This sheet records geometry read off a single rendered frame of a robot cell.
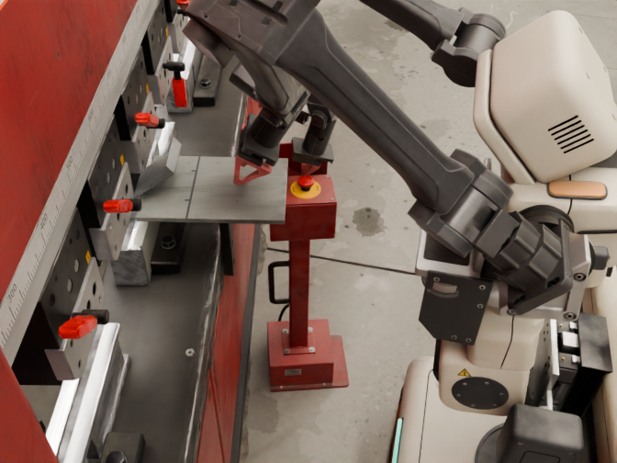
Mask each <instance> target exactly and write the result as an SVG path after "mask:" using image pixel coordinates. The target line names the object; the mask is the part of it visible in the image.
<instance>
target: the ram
mask: <svg viewBox="0 0 617 463"><path fill-rule="evenodd" d="M138 2H139V0H8V1H7V2H6V4H5V5H4V6H3V8H2V9H1V10H0V309H1V307H2V305H3V302H4V300H5V298H6V294H7V292H8V290H9V289H10V287H11V284H12V282H13V280H14V278H15V275H16V273H17V270H18V269H19V266H20V264H21V262H22V260H23V257H24V255H25V253H26V251H27V249H28V246H29V244H30V242H31V239H32V237H33V235H34V233H35V230H36V229H37V227H38V225H39V221H40V219H41V217H42V215H43V212H44V210H45V208H46V207H47V204H48V202H49V200H50V197H51V194H52V192H53V190H54V188H55V186H56V184H57V182H58V180H59V178H60V175H61V173H62V170H63V167H64V166H65V164H66V162H67V159H68V157H69V155H70V153H71V151H72V148H73V146H74V144H75V141H76V139H77V137H78V135H79V133H80V130H81V128H82V126H83V125H84V121H85V119H86V117H87V114H88V112H89V110H90V108H91V106H92V104H93V102H94V100H95V96H96V94H97V92H98V90H99V88H100V85H101V84H102V82H103V80H104V77H105V75H106V73H107V69H108V67H109V65H110V63H111V62H112V59H113V57H114V55H115V53H116V50H117V48H118V45H119V43H120V41H121V39H122V37H123V35H124V32H125V30H126V28H127V26H128V23H129V21H130V19H131V17H132V14H133V12H134V10H135V8H136V5H137V3H138ZM157 2H158V0H150V2H149V3H148V6H147V8H146V11H145V13H144V15H143V18H142V20H141V22H140V25H139V28H138V30H137V32H136V35H135V37H134V39H133V41H132V43H131V45H130V48H129V52H128V54H127V56H126V59H125V61H124V62H123V65H122V67H121V70H120V72H119V74H118V78H117V80H116V82H115V84H114V87H113V89H112V91H111V94H110V96H109V98H108V101H107V104H106V106H105V108H104V111H103V113H102V115H101V118H100V120H99V122H98V124H97V126H96V129H95V132H94V135H93V137H92V139H91V141H90V143H89V146H88V148H87V150H86V153H85V155H84V159H83V160H82V163H81V165H80V167H79V170H78V172H77V174H76V177H75V179H74V181H73V184H72V187H71V189H70V191H69V194H68V196H67V198H66V200H65V202H64V205H63V207H62V211H61V213H60V215H59V218H58V219H57V222H56V224H55V226H54V229H53V231H52V233H51V236H50V239H49V241H48V243H47V246H46V248H45V250H44V253H43V255H42V257H41V259H40V261H39V265H38V267H37V270H36V272H35V275H34V277H33V278H32V281H31V283H30V285H29V288H28V292H27V294H26V296H25V298H24V300H23V302H22V305H21V307H20V309H19V312H18V314H17V317H16V319H15V322H14V324H13V326H12V329H11V331H10V334H9V335H8V337H7V340H6V343H5V346H4V348H3V353H4V355H5V357H6V360H7V362H8V364H9V365H10V366H11V367H12V364H13V362H14V360H15V357H16V355H17V351H18V348H19V347H20V344H21V342H22V339H23V337H24V334H25V332H26V329H27V328H28V324H29V321H30V319H31V316H32V314H33V311H34V310H35V307H36V305H37V302H38V300H39V296H40V293H41V291H42V289H43V287H44V284H45V282H46V279H47V277H48V274H49V272H50V269H51V266H52V264H53V261H54V259H55V256H56V254H57V252H58V250H59V247H60V245H61V242H62V238H63V236H64V234H65V232H66V229H67V227H68V224H69V222H70V219H71V217H72V215H73V211H74V209H75V206H76V204H77V201H78V199H79V197H80V195H81V192H82V190H83V187H84V183H85V181H86V178H87V177H88V174H89V172H90V169H91V167H92V164H93V162H94V160H95V157H96V154H97V152H98V149H99V147H100V144H101V142H102V140H103V138H104V135H105V133H106V130H107V126H108V124H109V121H110V120H111V117H112V115H113V112H114V110H115V107H116V105H117V102H118V99H119V97H120V94H121V92H122V89H123V87H124V84H125V83H126V80H127V78H128V75H129V71H130V69H131V66H132V64H133V62H134V60H135V57H136V55H137V52H138V50H139V47H140V44H141V42H142V39H143V37H144V34H145V32H146V29H147V27H148V25H149V23H150V20H151V16H152V14H153V11H154V9H155V7H156V5H157Z"/></svg>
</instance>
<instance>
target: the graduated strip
mask: <svg viewBox="0 0 617 463"><path fill-rule="evenodd" d="M149 2H150V0H139V2H138V3H137V5H136V8H135V10H134V12H133V14H132V17H131V19H130V21H129V23H128V26H127V28H126V30H125V32H124V35H123V37H122V39H121V41H120V43H119V45H118V48H117V50H116V53H115V55H114V57H113V59H112V62H111V63H110V65H109V67H108V69H107V73H106V75H105V77H104V80H103V82H102V84H101V85H100V88H99V90H98V92H97V94H96V96H95V100H94V102H93V104H92V106H91V108H90V110H89V112H88V114H87V117H86V119H85V121H84V125H83V126H82V128H81V130H80V133H79V135H78V137H77V139H76V141H75V144H74V146H73V148H72V151H71V153H70V155H69V157H68V159H67V162H66V164H65V166H64V167H63V170H62V173H61V175H60V178H59V180H58V182H57V184H56V186H55V188H54V190H53V192H52V194H51V197H50V200H49V202H48V204H47V207H46V208H45V210H44V212H43V215H42V217H41V219H40V221H39V225H38V227H37V229H36V230H35V233H34V235H33V237H32V239H31V242H30V244H29V246H28V249H27V251H26V253H25V255H24V257H23V260H22V262H21V264H20V266H19V269H18V270H17V273H16V275H15V278H14V280H13V282H12V284H11V287H10V289H9V290H8V292H7V294H6V298H5V300H4V302H3V305H2V307H1V309H0V347H1V349H2V351H3V348H4V346H5V343H6V340H7V337H8V335H9V334H10V331H11V329H12V326H13V324H14V322H15V319H16V317H17V314H18V312H19V309H20V307H21V305H22V302H23V300H24V298H25V296H26V294H27V292H28V288H29V285H30V283H31V281H32V278H33V277H34V275H35V272H36V270H37V267H38V265H39V261H40V259H41V257H42V255H43V253H44V250H45V248H46V246H47V243H48V241H49V239H50V236H51V233H52V231H53V229H54V226H55V224H56V222H57V219H58V218H59V215H60V213H61V211H62V207H63V205H64V202H65V200H66V198H67V196H68V194H69V191H70V189H71V187H72V184H73V181H74V179H75V177H76V174H77V172H78V170H79V167H80V165H81V163H82V160H83V159H84V155H85V153H86V150H87V148H88V146H89V143H90V141H91V139H92V137H93V135H94V132H95V129H96V126H97V124H98V122H99V120H100V118H101V115H102V113H103V111H104V108H105V106H106V104H107V101H108V98H109V96H110V94H111V91H112V89H113V87H114V84H115V82H116V80H117V78H118V74H119V72H120V70H121V67H122V65H123V62H124V61H125V59H126V56H127V54H128V52H129V48H130V45H131V43H132V41H133V39H134V37H135V35H136V32H137V30H138V28H139V25H140V22H141V20H142V18H143V15H144V13H145V11H146V8H147V6H148V3H149Z"/></svg>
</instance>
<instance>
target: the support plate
mask: <svg viewBox="0 0 617 463"><path fill-rule="evenodd" d="M235 158H236V157H206V156H201V157H200V162H199V166H198V170H197V175H196V182H195V187H194V192H193V196H192V200H191V205H190V209H189V213H188V218H187V219H186V218H185V215H186V212H187V207H188V203H189V201H185V199H190V194H191V190H192V185H193V181H194V177H195V172H191V170H196V165H197V160H198V156H179V158H178V162H177V166H176V169H175V173H174V174H173V175H171V176H170V177H168V178H166V179H165V180H163V181H162V182H161V183H160V184H158V185H157V186H154V187H153V188H151V189H150V190H148V191H147V192H145V193H143V195H142V198H141V204H142V206H141V211H138V213H137V216H136V220H137V221H161V222H206V223H251V224H285V215H286V183H287V168H288V158H278V162H277V163H276V164H275V166H272V172H271V173H270V174H269V175H264V176H261V177H258V178H256V179H253V180H252V181H250V182H248V183H246V184H244V185H242V186H239V185H236V184H234V183H233V180H234V170H235ZM256 170H257V169H256V168H255V167H252V166H250V165H248V164H247V165H246V166H244V167H242V166H241V173H240V178H244V177H245V176H246V175H249V174H251V173H252V172H254V171H256Z"/></svg>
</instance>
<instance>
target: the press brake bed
mask: <svg viewBox="0 0 617 463"><path fill-rule="evenodd" d="M261 110H262V107H259V103H258V102H256V101H255V100H253V99H252V98H251V97H249V96H248V95H246V98H245V105H244V110H243V117H242V124H245V125H247V120H248V119H247V118H248V116H249V114H250V113H253V114H254V115H256V116H258V114H259V113H260V111H261ZM261 229H262V224H251V223H232V230H233V241H234V252H235V269H234V276H227V275H224V267H223V259H221V266H220V272H219V283H218V290H217V296H216V302H215V309H214V315H213V322H212V327H211V334H210V340H209V347H208V358H207V364H206V371H205V376H204V383H203V389H202V396H201V402H200V408H199V415H198V421H197V427H196V439H195V445H194V451H193V457H192V463H240V456H241V437H242V427H243V416H244V406H245V397H246V387H247V378H248V367H249V357H250V348H251V338H252V318H253V309H254V299H255V289H256V278H257V268H258V257H259V248H260V238H261Z"/></svg>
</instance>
